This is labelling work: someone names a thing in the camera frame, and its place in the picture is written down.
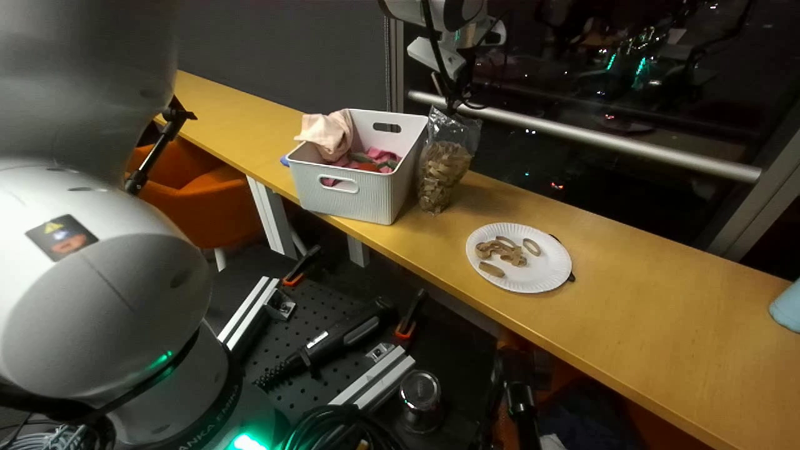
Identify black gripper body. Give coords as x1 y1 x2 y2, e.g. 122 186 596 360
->
432 36 479 106

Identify clear bag of rubber bands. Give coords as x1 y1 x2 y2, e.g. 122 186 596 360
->
417 107 483 212

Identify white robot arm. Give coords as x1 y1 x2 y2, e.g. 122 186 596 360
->
0 0 287 450

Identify white paper plate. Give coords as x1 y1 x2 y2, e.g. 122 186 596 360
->
462 223 573 295

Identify metal window handrail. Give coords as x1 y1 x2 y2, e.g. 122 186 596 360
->
406 87 764 186

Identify bright pink cloth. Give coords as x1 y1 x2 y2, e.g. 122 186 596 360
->
321 148 401 172

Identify pale pink cloth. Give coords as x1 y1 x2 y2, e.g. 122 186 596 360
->
294 111 353 163

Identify white plastic bin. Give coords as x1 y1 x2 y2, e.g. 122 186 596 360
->
286 107 427 225

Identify orange chair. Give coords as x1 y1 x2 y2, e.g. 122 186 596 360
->
139 141 263 247

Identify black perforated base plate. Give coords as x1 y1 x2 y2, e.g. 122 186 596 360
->
241 281 416 420

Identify black cable bundle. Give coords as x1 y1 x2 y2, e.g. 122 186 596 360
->
278 402 403 450

